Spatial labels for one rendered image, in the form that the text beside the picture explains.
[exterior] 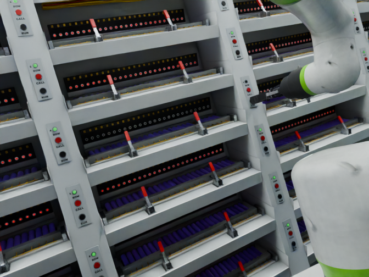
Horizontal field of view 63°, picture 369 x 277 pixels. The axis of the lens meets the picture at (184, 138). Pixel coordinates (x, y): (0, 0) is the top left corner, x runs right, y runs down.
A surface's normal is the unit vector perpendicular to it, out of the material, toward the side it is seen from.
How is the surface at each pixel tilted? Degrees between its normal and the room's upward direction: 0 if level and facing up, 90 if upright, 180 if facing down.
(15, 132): 107
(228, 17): 90
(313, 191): 89
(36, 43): 90
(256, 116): 90
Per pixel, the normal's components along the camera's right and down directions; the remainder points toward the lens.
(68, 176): 0.38, -0.09
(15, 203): 0.45, 0.19
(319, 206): -0.75, 0.22
